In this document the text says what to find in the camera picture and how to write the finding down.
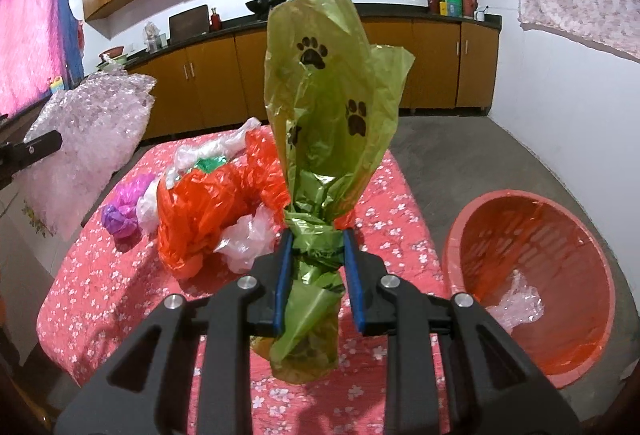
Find clear white plastic bag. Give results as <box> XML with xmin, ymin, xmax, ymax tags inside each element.
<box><xmin>215</xmin><ymin>204</ymin><xmax>277</xmax><ymax>273</ymax></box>

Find clear plastic in basket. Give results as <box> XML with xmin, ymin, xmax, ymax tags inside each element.
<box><xmin>486</xmin><ymin>269</ymin><xmax>544</xmax><ymax>334</ymax></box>

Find orange plastic bag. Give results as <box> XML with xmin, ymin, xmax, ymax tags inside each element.
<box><xmin>157</xmin><ymin>126</ymin><xmax>371</xmax><ymax>283</ymax></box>

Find purple plastic bag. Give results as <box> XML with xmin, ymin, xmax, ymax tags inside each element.
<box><xmin>101</xmin><ymin>173</ymin><xmax>155</xmax><ymax>240</ymax></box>

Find white and green plastic bag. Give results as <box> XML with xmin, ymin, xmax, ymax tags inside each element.
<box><xmin>136</xmin><ymin>118</ymin><xmax>262</xmax><ymax>235</ymax></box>

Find green paw print plastic bag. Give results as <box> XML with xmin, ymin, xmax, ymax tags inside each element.
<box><xmin>265</xmin><ymin>0</ymin><xmax>414</xmax><ymax>384</ymax></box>

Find pink sequin cloth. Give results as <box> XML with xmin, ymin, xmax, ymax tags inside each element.
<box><xmin>16</xmin><ymin>69</ymin><xmax>156</xmax><ymax>239</ymax></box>

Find pink blue hanging cloth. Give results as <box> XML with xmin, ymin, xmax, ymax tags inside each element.
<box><xmin>0</xmin><ymin>0</ymin><xmax>85</xmax><ymax>118</ymax></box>

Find red plastic basket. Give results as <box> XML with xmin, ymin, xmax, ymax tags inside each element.
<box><xmin>442</xmin><ymin>189</ymin><xmax>616</xmax><ymax>389</ymax></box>

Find stacked bowls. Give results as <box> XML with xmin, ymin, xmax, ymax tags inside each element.
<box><xmin>96</xmin><ymin>46</ymin><xmax>127</xmax><ymax>72</ymax></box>

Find glass jar with bag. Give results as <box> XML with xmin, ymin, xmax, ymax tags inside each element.
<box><xmin>143</xmin><ymin>21</ymin><xmax>167</xmax><ymax>53</ymax></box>

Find dark cutting board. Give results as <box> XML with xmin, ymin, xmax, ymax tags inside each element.
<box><xmin>168</xmin><ymin>5</ymin><xmax>209</xmax><ymax>44</ymax></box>

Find red sauce bottle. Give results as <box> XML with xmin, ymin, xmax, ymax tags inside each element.
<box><xmin>209</xmin><ymin>8</ymin><xmax>221</xmax><ymax>31</ymax></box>

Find black wok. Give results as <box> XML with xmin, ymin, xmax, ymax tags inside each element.
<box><xmin>245</xmin><ymin>0</ymin><xmax>287</xmax><ymax>20</ymax></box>

